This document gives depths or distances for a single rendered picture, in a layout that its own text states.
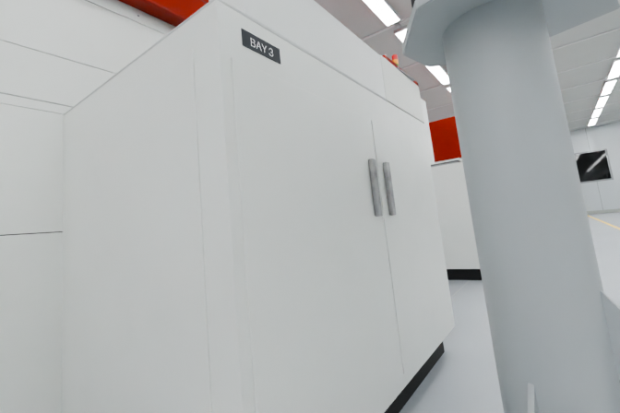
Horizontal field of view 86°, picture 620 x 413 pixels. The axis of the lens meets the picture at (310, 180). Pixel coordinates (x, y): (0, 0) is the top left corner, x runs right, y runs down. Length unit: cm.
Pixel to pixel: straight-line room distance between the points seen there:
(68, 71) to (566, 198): 113
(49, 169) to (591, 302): 110
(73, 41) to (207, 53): 66
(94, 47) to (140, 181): 61
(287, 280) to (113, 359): 39
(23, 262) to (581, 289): 106
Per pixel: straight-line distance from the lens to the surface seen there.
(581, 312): 61
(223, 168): 47
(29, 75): 109
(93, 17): 123
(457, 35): 67
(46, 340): 103
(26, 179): 101
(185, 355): 57
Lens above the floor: 47
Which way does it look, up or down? 8 degrees up
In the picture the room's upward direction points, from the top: 6 degrees counter-clockwise
